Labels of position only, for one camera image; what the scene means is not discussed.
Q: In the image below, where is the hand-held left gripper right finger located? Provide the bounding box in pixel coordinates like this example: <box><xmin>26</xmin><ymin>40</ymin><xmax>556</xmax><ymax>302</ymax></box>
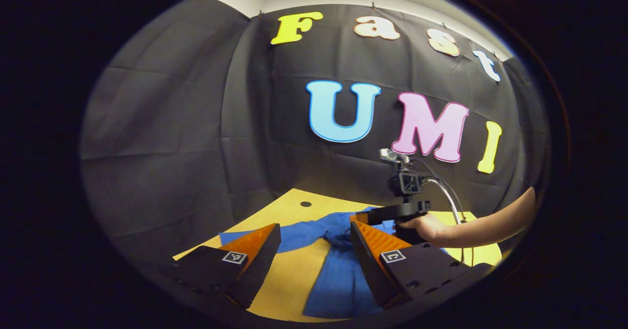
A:
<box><xmin>349</xmin><ymin>220</ymin><xmax>493</xmax><ymax>309</ymax></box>

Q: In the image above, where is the white cable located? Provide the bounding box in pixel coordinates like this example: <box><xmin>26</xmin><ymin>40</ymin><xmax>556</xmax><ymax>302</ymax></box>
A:
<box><xmin>423</xmin><ymin>177</ymin><xmax>467</xmax><ymax>265</ymax></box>

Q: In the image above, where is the blue button shirt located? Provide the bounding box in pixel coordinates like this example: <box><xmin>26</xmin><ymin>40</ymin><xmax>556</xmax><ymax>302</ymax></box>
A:
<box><xmin>218</xmin><ymin>206</ymin><xmax>452</xmax><ymax>320</ymax></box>

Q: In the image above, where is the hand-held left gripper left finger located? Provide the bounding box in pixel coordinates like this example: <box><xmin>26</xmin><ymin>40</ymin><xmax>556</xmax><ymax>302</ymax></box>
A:
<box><xmin>167</xmin><ymin>223</ymin><xmax>282</xmax><ymax>310</ymax></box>

